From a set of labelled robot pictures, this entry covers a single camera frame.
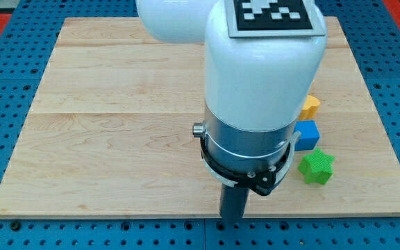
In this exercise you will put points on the yellow heart block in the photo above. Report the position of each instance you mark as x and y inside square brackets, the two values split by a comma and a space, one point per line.
[309, 108]

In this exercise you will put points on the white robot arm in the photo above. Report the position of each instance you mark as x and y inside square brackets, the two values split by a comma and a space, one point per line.
[260, 60]

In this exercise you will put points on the light wooden board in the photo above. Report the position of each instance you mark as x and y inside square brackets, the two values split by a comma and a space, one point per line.
[109, 136]

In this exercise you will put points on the blue cube block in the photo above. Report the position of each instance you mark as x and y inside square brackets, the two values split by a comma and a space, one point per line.
[309, 135]

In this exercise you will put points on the green star block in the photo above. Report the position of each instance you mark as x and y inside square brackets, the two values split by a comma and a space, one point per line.
[317, 167]

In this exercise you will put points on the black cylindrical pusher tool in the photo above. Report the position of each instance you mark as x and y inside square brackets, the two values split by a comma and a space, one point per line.
[232, 203]

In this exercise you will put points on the black white fiducial marker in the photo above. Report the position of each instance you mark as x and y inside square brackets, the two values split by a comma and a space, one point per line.
[273, 18]

